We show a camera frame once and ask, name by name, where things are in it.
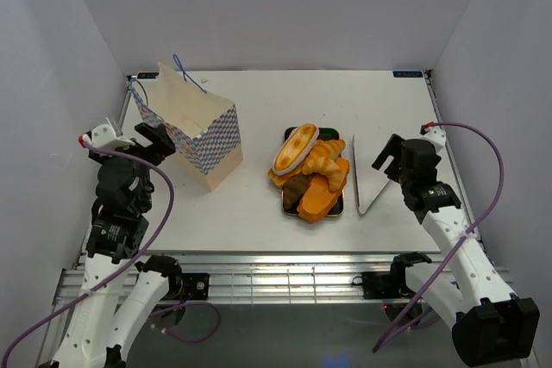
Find blue checkered paper bag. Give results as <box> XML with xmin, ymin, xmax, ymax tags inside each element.
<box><xmin>129</xmin><ymin>54</ymin><xmax>243</xmax><ymax>191</ymax></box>

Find metal tongs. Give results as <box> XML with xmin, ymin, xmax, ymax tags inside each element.
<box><xmin>351</xmin><ymin>134</ymin><xmax>389</xmax><ymax>217</ymax></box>

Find golden croissant back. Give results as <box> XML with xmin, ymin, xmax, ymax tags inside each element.
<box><xmin>305</xmin><ymin>140</ymin><xmax>346</xmax><ymax>161</ymax></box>

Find golden croissant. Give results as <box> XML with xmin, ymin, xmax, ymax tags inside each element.
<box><xmin>305</xmin><ymin>140</ymin><xmax>346</xmax><ymax>161</ymax></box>
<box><xmin>302</xmin><ymin>157</ymin><xmax>345</xmax><ymax>191</ymax></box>

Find golden croissant front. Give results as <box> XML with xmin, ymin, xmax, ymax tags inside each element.
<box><xmin>302</xmin><ymin>157</ymin><xmax>345</xmax><ymax>191</ymax></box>

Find long cream-filled bread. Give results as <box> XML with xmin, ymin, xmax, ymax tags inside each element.
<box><xmin>272</xmin><ymin>123</ymin><xmax>319</xmax><ymax>176</ymax></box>

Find brown chocolate croissant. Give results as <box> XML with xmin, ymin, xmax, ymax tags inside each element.
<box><xmin>283</xmin><ymin>174</ymin><xmax>313</xmax><ymax>210</ymax></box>

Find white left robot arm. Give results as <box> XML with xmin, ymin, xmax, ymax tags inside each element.
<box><xmin>45</xmin><ymin>122</ymin><xmax>183</xmax><ymax>367</ymax></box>

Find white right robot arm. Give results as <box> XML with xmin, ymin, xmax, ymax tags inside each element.
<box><xmin>372</xmin><ymin>129</ymin><xmax>540</xmax><ymax>367</ymax></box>

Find large orange flat bread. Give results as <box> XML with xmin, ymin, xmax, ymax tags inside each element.
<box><xmin>297</xmin><ymin>175</ymin><xmax>342</xmax><ymax>223</ymax></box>

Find twisted orange bread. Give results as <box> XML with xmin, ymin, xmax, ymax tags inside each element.
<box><xmin>267</xmin><ymin>169</ymin><xmax>290</xmax><ymax>188</ymax></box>

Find black gold-rimmed tray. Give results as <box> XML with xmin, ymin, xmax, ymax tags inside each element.
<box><xmin>282</xmin><ymin>127</ymin><xmax>344</xmax><ymax>217</ymax></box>

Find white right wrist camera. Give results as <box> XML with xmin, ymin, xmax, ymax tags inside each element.
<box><xmin>419</xmin><ymin>122</ymin><xmax>447</xmax><ymax>153</ymax></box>

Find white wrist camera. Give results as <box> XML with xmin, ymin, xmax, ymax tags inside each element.
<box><xmin>419</xmin><ymin>122</ymin><xmax>447</xmax><ymax>153</ymax></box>
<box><xmin>78</xmin><ymin>117</ymin><xmax>135</xmax><ymax>150</ymax></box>

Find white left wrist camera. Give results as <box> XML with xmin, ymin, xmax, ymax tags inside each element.
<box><xmin>78</xmin><ymin>117</ymin><xmax>135</xmax><ymax>150</ymax></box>

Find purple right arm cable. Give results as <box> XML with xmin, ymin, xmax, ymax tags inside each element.
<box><xmin>372</xmin><ymin>122</ymin><xmax>505</xmax><ymax>354</ymax></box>

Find right black motor mount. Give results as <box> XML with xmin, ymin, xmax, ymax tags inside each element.
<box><xmin>351</xmin><ymin>271</ymin><xmax>411</xmax><ymax>299</ymax></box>

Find black motor mount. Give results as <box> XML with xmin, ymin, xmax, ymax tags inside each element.
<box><xmin>351</xmin><ymin>271</ymin><xmax>411</xmax><ymax>299</ymax></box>
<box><xmin>165</xmin><ymin>273</ymin><xmax>210</xmax><ymax>302</ymax></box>

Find aluminium frame rail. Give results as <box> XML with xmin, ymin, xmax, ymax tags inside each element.
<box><xmin>53</xmin><ymin>251</ymin><xmax>518</xmax><ymax>307</ymax></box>

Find left black motor mount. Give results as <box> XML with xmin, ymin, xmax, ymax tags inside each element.
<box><xmin>165</xmin><ymin>273</ymin><xmax>210</xmax><ymax>302</ymax></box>

